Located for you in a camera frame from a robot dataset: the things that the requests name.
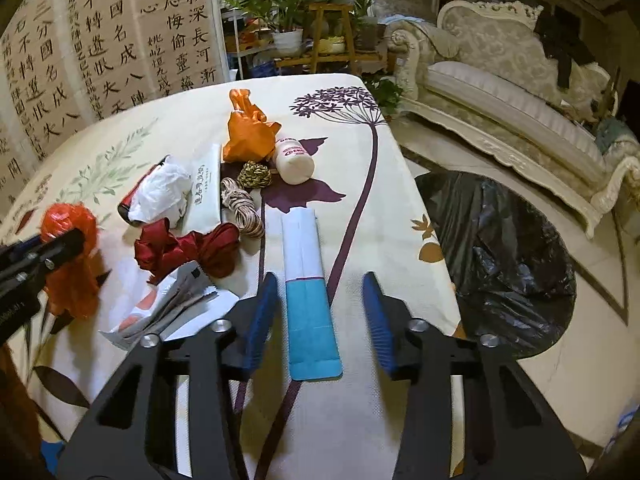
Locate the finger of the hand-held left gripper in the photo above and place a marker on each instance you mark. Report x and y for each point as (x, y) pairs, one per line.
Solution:
(62, 250)
(17, 249)

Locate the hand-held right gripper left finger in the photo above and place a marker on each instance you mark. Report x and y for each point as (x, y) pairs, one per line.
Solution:
(262, 320)

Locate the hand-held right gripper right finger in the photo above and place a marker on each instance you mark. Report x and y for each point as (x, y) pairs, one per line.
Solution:
(377, 320)

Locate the red plastic bag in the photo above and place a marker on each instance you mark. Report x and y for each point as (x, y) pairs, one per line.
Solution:
(65, 217)

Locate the blue and white packet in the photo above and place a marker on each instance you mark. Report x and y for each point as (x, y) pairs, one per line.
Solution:
(310, 320)

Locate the beige twine coil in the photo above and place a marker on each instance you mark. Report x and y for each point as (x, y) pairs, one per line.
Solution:
(242, 210)

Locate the black trash bag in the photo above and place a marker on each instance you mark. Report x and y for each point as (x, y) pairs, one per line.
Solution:
(500, 260)

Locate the orange plastic bag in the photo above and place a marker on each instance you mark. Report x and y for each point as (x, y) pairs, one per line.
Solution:
(247, 135)

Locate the black and red tube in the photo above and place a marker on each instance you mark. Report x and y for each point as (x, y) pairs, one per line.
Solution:
(127, 205)

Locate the torn white foil wrapper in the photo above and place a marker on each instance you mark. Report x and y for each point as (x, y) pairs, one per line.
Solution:
(170, 305)

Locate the dark red ribbon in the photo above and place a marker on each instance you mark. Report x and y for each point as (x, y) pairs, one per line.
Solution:
(175, 250)

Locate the crumpled white plastic bag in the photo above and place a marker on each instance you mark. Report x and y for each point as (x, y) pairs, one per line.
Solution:
(162, 190)

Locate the white paper sleeve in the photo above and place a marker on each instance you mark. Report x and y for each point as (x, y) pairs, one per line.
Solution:
(205, 190)

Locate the white plastic bottle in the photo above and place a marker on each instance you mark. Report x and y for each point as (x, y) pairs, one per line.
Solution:
(295, 160)

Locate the floral tablecloth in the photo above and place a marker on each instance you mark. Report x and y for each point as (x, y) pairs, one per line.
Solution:
(165, 120)

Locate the calligraphy screen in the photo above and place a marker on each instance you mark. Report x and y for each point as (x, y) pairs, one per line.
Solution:
(100, 35)

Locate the small green floor plant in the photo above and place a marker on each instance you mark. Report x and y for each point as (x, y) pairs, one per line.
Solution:
(385, 92)

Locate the cream ornate sofa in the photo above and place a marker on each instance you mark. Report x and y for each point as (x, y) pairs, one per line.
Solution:
(500, 95)

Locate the white metal rack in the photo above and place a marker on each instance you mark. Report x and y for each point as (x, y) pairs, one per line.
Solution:
(240, 50)

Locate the white flower pot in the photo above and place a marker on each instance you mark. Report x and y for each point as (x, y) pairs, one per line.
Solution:
(287, 40)

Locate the teal cushion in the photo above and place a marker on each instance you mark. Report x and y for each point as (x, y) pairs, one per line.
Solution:
(617, 135)

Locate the wooden stool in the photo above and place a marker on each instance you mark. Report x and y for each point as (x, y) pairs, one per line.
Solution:
(330, 7)

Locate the black cloth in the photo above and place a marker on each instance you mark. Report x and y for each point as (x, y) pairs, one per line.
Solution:
(557, 45)

